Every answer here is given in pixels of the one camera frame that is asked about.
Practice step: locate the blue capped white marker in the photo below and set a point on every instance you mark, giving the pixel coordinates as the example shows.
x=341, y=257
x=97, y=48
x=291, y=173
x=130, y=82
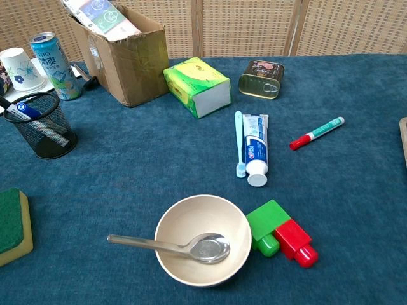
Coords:
x=25, y=109

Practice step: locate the white green printed tissue pack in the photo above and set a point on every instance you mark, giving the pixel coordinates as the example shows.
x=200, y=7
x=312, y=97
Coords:
x=101, y=16

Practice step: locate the black capped white marker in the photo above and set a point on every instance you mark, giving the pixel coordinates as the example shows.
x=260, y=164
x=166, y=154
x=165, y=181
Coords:
x=5, y=103

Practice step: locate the green yellow tissue pack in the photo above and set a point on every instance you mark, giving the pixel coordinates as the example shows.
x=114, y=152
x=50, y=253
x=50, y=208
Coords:
x=194, y=79

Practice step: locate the brown cardboard box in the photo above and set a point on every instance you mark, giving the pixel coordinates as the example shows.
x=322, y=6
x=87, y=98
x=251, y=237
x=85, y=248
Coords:
x=136, y=70

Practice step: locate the beige bowl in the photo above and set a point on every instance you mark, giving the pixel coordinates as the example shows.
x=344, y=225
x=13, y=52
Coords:
x=197, y=216

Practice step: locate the black mesh pen holder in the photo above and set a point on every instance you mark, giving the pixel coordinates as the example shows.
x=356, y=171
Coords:
x=47, y=143

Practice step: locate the light blue drink can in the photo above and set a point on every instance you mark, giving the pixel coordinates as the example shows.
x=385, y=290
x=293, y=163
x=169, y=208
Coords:
x=55, y=66

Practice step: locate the red plastic building block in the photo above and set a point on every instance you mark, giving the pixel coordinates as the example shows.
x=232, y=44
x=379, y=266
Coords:
x=294, y=238

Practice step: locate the white blue toothpaste tube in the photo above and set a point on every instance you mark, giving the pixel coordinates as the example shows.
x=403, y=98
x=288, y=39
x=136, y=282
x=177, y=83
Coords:
x=256, y=149

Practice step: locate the woven wooden folding screen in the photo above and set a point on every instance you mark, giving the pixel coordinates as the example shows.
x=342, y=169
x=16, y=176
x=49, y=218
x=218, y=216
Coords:
x=245, y=28

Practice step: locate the square metal tray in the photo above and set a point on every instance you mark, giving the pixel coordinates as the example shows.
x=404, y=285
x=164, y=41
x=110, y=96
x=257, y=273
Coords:
x=404, y=139

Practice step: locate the dark tin can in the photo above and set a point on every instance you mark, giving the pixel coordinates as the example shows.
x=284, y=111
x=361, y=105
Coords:
x=260, y=81

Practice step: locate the white flat board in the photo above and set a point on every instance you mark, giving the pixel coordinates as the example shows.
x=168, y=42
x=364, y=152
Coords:
x=12, y=95

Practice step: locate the green plastic building block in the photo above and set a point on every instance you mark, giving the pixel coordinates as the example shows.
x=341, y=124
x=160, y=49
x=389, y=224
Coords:
x=267, y=219

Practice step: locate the white flower print paper cup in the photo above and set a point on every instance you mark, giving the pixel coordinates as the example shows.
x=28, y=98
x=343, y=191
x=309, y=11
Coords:
x=22, y=71

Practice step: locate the dark blue table cloth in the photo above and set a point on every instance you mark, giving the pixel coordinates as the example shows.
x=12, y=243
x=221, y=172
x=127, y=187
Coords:
x=127, y=178

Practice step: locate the stainless steel spoon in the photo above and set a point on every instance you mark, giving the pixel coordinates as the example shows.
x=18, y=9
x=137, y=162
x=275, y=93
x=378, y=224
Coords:
x=210, y=249

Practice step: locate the green yellow scrubbing sponge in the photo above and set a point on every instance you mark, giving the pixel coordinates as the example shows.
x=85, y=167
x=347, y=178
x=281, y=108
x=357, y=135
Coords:
x=11, y=219

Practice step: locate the light blue toothbrush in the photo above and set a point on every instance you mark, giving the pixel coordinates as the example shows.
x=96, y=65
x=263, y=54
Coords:
x=239, y=139

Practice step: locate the black colourful printed packet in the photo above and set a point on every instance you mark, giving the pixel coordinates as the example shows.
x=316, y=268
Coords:
x=4, y=79

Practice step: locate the red capped green marker pen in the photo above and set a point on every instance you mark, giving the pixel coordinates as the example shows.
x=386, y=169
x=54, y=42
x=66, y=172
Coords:
x=318, y=132

